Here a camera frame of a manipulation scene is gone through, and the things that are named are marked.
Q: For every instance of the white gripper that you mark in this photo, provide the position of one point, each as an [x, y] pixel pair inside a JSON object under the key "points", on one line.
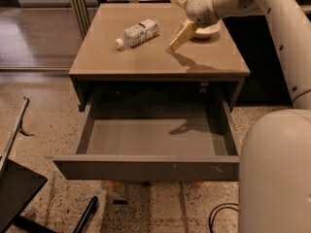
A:
{"points": [[201, 8]]}

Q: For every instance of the blue labelled plastic bottle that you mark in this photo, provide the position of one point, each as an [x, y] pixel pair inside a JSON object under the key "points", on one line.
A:
{"points": [[138, 33]]}

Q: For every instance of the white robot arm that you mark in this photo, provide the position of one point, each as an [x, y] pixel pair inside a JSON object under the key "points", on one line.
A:
{"points": [[275, 161]]}

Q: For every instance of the grey drawer cabinet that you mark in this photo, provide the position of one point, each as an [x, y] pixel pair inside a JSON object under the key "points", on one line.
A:
{"points": [[215, 59]]}

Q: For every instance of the open grey top drawer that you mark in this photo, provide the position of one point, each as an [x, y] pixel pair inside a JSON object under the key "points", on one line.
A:
{"points": [[125, 141]]}

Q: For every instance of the white shallow bowl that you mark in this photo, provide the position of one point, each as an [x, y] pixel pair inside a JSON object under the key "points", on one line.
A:
{"points": [[202, 33]]}

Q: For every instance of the black chair base leg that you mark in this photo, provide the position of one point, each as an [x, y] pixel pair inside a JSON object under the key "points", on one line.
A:
{"points": [[90, 209]]}

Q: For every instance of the black panel with metal frame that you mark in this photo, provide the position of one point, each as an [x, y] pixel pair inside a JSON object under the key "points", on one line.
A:
{"points": [[18, 186]]}

